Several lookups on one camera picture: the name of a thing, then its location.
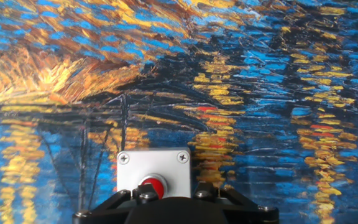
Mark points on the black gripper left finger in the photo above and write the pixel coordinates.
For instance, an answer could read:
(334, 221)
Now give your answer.
(120, 202)

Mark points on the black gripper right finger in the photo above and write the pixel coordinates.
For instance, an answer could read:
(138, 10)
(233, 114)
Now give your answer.
(228, 202)

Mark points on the grey square button box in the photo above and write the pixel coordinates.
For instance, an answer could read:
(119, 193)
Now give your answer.
(129, 174)

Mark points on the red round push button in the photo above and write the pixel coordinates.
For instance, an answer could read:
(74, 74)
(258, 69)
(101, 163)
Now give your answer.
(159, 186)

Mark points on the blue yellow painting print cloth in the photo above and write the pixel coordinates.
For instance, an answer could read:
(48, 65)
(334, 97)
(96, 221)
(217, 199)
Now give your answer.
(259, 93)

